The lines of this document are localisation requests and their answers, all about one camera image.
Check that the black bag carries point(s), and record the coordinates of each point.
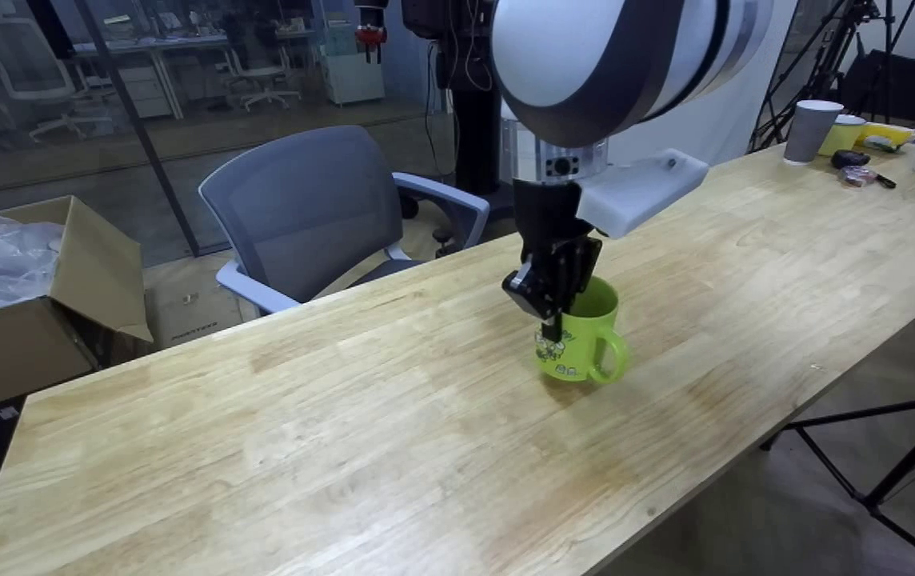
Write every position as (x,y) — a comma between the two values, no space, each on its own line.
(890,83)

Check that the yellow container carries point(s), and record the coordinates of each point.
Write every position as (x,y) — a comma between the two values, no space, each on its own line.
(883,136)

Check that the green plastic mug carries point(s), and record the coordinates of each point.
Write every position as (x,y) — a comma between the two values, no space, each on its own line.
(587,353)

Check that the red hanging tool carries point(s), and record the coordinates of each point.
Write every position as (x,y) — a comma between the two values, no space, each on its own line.
(372,35)

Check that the grey mesh office chair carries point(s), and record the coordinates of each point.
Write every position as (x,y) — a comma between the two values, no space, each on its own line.
(309,213)

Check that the small black tool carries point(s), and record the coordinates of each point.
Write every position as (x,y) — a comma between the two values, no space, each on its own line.
(851,162)

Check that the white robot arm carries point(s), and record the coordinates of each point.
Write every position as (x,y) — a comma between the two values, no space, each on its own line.
(606,53)

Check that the black pedestal stand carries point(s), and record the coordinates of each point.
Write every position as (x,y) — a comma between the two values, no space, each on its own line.
(475,130)

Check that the clear plastic wrap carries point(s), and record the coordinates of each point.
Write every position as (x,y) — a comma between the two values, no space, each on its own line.
(3,261)

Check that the black light stand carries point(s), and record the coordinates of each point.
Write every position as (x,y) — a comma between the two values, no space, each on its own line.
(870,11)

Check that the black slanted pole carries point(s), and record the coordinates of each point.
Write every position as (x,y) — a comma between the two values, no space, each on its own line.
(140,137)

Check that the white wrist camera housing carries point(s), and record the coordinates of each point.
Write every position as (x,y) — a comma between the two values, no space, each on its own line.
(636,193)

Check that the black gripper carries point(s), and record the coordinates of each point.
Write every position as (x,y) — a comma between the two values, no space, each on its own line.
(548,217)

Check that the brown cardboard box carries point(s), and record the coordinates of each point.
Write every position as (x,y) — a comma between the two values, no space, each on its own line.
(92,276)

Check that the grey paper cup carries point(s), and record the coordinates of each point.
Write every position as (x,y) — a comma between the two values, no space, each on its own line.
(810,130)

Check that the white background office chair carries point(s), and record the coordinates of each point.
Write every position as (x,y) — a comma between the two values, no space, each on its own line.
(259,82)
(27,68)

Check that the white background cabinet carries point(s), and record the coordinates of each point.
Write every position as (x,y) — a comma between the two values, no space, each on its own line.
(348,68)

